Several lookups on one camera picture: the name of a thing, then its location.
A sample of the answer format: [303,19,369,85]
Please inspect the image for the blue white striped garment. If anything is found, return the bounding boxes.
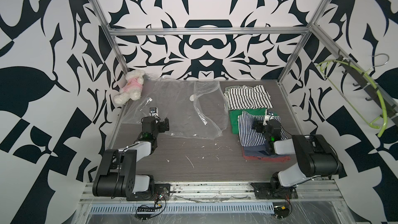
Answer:
[238,111,281,150]

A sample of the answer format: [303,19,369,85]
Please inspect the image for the red t-shirt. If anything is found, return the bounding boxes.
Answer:
[243,150,291,162]

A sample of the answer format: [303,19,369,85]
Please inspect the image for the solid green garment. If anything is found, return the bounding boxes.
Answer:
[229,108,268,135]

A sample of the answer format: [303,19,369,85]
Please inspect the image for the clear plastic vacuum bag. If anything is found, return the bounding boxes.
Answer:
[122,76,229,140]

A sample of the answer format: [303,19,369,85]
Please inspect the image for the black white striped garment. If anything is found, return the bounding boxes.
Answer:
[224,85,273,110]

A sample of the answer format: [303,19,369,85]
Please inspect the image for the navy blue t-shirt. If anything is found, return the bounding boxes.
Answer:
[242,145,291,162]

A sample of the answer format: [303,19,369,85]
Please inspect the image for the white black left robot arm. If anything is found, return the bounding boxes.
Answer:
[92,116,170,201]

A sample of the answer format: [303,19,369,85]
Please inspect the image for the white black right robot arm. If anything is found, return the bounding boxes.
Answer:
[252,119,342,190]

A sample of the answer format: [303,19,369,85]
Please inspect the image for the white round bag valve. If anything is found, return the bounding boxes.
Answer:
[189,94,197,102]

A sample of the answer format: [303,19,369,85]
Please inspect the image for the white teddy bear pink shirt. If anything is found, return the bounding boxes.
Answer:
[114,69,145,105]

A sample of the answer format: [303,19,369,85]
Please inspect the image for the black connector block right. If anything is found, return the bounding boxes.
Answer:
[273,206,291,220]

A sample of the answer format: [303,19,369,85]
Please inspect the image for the black connector block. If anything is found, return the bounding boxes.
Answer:
[273,206,291,220]
[135,205,156,220]

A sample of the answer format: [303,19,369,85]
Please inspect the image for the black connector block left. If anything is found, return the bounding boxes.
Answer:
[135,205,156,220]

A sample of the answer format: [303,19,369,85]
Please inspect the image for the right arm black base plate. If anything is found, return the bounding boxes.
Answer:
[250,183,298,200]

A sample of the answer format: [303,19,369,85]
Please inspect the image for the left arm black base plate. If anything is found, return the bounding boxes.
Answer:
[126,184,171,202]

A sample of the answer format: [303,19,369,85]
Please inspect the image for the aluminium frame rail front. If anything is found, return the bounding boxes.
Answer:
[79,181,343,204]

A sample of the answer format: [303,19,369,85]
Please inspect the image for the white slotted cable duct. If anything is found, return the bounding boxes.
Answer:
[90,202,274,214]

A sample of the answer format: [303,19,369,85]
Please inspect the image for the green wire clothes hanger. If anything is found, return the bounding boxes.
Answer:
[315,55,389,138]

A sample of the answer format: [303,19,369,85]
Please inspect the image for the aluminium frame back crossbar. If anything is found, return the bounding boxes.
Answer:
[108,27,309,36]

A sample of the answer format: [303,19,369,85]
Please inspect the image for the black wall hook rack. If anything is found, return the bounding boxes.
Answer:
[337,49,398,119]

